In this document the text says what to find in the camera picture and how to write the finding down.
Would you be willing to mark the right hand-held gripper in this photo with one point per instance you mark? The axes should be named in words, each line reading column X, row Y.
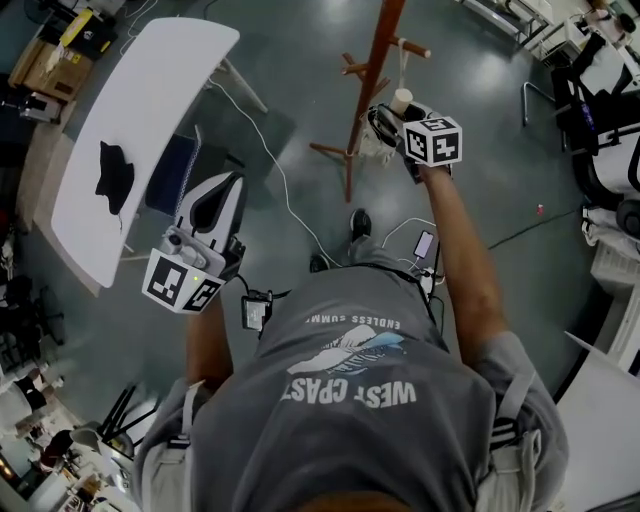
column 435, row 142

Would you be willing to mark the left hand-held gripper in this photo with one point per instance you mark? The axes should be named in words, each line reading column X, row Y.
column 172, row 280

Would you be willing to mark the brown wooden coat rack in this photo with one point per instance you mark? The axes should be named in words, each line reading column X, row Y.
column 380, row 65

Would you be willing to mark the person's left forearm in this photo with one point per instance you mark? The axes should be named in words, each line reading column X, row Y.
column 210, row 345

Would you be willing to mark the person's right forearm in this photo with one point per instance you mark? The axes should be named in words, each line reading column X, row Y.
column 460, row 260

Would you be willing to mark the dark blue chair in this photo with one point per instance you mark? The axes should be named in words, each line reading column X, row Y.
column 172, row 170

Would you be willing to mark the black battery pack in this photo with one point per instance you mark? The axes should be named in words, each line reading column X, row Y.
column 256, row 311

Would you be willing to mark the black cloth hat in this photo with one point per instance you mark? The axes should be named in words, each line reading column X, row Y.
column 116, row 180

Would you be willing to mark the person's left black shoe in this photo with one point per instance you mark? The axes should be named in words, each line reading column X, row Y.
column 319, row 263

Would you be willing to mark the person's black shoe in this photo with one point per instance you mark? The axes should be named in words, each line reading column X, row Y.
column 360, row 225
column 319, row 263

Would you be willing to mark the person's right black shoe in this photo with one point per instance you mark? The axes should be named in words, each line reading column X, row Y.
column 360, row 225

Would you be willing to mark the smartphone with lit screen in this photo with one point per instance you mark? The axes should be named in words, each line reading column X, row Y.
column 425, row 244

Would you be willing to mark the white curved table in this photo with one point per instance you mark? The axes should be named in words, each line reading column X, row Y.
column 150, row 100

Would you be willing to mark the white power strip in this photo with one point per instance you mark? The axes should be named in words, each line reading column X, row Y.
column 428, row 276

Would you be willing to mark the black office chair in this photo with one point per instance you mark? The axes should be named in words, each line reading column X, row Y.
column 595, row 115

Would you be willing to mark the brown cardboard box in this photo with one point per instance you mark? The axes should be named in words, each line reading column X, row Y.
column 50, row 70

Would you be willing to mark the yellow and black box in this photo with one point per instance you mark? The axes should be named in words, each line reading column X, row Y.
column 87, row 27

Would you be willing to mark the grey printed t-shirt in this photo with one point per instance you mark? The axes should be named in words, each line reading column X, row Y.
column 350, row 425

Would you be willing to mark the white cabinet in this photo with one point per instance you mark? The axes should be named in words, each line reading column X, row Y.
column 617, row 300

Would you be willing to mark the white board panel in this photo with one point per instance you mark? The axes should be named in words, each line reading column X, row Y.
column 600, row 425

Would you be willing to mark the metal tube frame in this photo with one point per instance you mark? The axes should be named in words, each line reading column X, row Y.
column 542, row 100

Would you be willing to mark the black stool frame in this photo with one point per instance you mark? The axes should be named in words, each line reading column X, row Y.
column 122, row 415

